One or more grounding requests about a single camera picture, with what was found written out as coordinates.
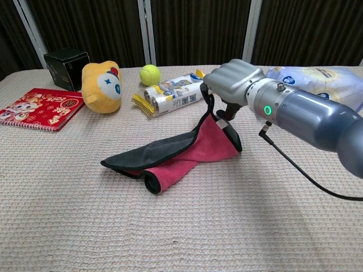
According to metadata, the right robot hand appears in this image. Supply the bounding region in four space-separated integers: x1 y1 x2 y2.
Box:
200 58 267 121

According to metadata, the red and grey towel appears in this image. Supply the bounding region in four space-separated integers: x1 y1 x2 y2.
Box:
100 90 243 195

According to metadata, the yellow tennis ball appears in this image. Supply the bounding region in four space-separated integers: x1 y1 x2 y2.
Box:
138 64 162 87

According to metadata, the pale blue tissue pack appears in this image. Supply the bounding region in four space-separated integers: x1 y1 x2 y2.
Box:
265 66 363 113

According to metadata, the yellow plush toy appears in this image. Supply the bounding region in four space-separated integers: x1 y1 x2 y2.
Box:
81 59 123 114

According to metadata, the black cube box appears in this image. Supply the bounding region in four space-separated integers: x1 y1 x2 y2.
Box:
43 48 91 92

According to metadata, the beige woven tablecloth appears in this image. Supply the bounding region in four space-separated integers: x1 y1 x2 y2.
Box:
0 65 363 272

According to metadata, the red spiral notebook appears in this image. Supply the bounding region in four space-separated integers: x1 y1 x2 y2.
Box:
0 87 86 133

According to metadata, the grey partition post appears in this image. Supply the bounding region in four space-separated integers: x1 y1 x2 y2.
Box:
12 0 48 62
137 0 157 66
242 0 263 65

